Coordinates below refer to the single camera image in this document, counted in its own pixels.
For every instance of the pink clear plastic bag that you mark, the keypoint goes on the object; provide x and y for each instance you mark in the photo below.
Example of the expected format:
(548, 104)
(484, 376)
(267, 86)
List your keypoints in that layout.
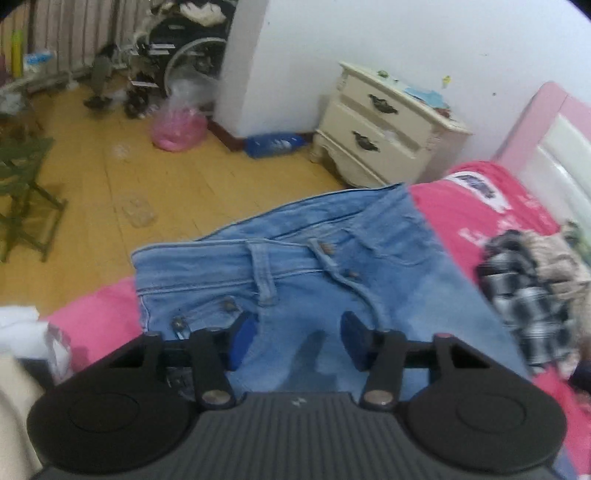
(178, 129)

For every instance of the pink floral bed blanket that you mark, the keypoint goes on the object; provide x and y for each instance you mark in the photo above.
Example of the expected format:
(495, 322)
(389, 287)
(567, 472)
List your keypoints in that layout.
(461, 207)

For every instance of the striped curtain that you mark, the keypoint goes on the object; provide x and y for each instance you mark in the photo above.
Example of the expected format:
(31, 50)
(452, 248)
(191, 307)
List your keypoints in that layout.
(60, 27)

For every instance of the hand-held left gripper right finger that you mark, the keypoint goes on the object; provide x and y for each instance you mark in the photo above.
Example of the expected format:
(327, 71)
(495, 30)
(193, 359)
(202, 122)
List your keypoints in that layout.
(353, 341)

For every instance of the blue denim jeans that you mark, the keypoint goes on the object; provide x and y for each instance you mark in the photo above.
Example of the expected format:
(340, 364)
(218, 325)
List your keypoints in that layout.
(300, 277)

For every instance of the wheelchair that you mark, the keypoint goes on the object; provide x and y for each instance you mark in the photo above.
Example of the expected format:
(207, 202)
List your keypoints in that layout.
(184, 32)

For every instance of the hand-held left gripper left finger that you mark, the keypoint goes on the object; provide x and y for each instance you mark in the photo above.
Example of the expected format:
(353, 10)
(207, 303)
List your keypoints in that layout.
(242, 339)

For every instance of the green folding chair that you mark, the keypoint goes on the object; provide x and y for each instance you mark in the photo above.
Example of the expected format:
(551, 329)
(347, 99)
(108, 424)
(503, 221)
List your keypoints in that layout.
(23, 161)

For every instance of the blue paper sheet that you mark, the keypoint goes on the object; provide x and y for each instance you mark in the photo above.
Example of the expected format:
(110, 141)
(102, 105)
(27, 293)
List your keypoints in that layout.
(425, 94)

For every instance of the white crumpled cloth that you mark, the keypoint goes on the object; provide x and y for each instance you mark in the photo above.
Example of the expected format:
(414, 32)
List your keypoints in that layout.
(18, 327)

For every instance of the cream nightstand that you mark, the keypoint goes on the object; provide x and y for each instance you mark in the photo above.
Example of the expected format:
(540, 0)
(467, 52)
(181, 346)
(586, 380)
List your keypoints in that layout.
(392, 138)

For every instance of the black white plaid shirt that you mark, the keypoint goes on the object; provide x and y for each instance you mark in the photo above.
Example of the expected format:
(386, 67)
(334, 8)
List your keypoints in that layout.
(521, 286)

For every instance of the beige knit sweater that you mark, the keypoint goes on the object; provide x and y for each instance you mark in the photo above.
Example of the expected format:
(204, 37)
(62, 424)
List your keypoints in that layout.
(554, 258)

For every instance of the pink white bed headboard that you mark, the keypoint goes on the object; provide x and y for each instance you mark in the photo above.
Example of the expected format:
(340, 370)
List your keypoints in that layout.
(540, 110)

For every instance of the yellow wall sticker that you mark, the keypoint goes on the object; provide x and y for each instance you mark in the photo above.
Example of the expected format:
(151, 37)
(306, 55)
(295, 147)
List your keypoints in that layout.
(445, 81)

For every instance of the blue plastic package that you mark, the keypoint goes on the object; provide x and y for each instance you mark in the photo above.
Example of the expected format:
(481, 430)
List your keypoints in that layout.
(272, 145)

